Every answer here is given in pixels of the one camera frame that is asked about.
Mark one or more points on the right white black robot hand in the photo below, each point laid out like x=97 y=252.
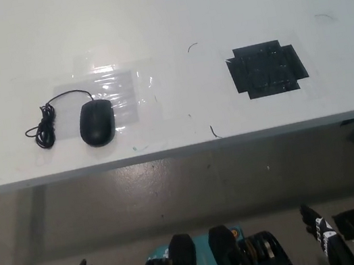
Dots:
x=325 y=236

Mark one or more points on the black computer mouse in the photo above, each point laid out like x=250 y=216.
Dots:
x=96 y=123

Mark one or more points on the black tape patch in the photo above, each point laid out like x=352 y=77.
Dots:
x=265 y=70

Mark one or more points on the clear plastic tape sheet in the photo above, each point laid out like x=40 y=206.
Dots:
x=121 y=80

